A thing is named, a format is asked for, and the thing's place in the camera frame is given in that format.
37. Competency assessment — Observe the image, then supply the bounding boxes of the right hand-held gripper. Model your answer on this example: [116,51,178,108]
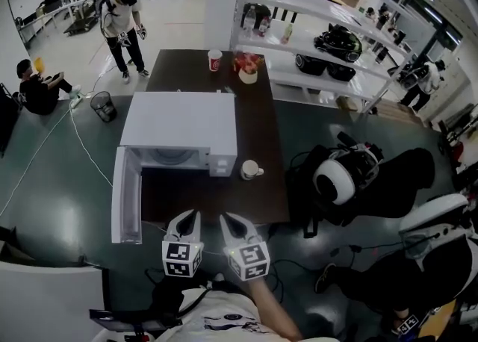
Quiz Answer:
[219,212,271,282]

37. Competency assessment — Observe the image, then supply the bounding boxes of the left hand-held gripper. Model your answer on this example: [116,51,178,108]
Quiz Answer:
[161,208,205,279]

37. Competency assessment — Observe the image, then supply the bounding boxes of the white ceramic mug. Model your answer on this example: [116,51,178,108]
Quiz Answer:
[240,159,265,181]

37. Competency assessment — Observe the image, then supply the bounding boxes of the white microwave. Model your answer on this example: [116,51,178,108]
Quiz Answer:
[111,90,239,245]

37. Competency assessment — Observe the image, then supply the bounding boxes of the person's right forearm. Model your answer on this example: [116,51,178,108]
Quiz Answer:
[242,276,303,341]

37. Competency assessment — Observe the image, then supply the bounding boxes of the person's left forearm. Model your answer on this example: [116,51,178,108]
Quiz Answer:
[151,276,210,315]

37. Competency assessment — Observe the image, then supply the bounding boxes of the red paper cup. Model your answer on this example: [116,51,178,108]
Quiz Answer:
[207,49,223,72]

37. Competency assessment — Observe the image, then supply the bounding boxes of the person's legs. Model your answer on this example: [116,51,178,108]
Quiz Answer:
[203,273,247,296]

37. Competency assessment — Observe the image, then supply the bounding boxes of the person's white shirt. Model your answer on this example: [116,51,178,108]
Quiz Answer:
[156,290,337,342]

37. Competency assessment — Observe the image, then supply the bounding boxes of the white and black backpack rig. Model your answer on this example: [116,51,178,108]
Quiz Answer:
[312,141,385,206]

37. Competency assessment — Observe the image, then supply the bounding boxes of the dark wooden table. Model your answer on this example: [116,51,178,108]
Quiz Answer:
[140,49,291,226]

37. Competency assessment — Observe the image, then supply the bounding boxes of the black mesh waste bin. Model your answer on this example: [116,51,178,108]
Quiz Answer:
[90,90,118,123]

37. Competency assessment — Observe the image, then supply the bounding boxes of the white desk panel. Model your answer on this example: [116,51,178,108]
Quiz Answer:
[0,260,108,342]

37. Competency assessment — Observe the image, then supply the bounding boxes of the red flowers in white pot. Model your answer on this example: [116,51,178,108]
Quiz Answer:
[233,52,261,84]

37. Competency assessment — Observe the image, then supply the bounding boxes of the brown cardboard box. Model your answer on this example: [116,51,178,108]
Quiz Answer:
[0,226,34,265]

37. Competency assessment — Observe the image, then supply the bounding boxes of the black panel cart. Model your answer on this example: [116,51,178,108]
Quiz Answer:
[0,82,22,157]

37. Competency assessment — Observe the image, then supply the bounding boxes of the clear water bottle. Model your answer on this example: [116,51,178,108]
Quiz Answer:
[242,6,255,39]

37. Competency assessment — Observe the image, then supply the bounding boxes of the white shelving rack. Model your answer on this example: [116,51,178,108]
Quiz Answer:
[229,0,438,114]

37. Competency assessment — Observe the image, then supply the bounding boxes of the black waist strap device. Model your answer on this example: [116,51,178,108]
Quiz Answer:
[89,308,184,332]

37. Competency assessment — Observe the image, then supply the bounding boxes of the black floor cable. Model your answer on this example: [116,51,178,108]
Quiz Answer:
[330,241,412,259]

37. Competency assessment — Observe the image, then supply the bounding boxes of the white floor cable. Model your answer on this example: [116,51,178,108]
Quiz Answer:
[0,105,75,218]
[69,107,114,187]

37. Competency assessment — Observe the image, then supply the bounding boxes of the black headset gear with cables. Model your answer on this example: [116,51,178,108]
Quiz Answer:
[313,22,364,62]

